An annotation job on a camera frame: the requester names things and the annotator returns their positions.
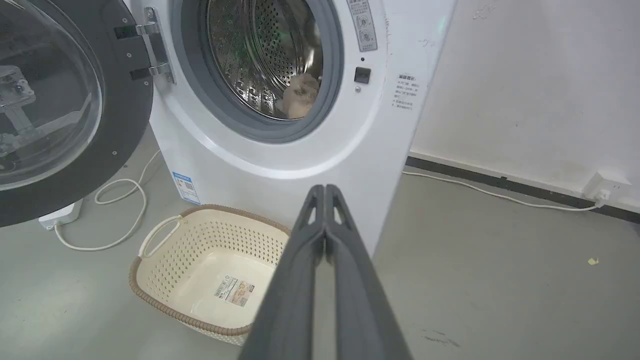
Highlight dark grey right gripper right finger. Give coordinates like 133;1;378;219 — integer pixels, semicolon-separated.
324;184;414;360

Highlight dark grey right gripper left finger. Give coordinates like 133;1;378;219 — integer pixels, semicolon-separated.
238;184;327;360

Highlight white front-load washing machine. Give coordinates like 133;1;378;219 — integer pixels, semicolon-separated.
123;0;458;258

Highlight black round washing machine door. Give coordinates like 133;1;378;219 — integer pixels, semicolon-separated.
0;0;176;228

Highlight cream perforated laundry basket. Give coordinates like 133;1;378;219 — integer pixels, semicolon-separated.
128;204;292;347

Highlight black baseboard strip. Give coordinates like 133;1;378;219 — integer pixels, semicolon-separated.
405;156;640;224

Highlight beige garment in drum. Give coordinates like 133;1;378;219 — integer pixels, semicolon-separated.
281;73;321;120

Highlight white power strip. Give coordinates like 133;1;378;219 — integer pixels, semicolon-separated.
38;198;84;231

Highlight white cable along wall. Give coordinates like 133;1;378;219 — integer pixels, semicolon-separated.
402;171;601;212

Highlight white power strip cable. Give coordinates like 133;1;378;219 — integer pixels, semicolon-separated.
54;150;162;252

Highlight white wall socket plug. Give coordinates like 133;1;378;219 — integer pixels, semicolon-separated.
582;171;632;205

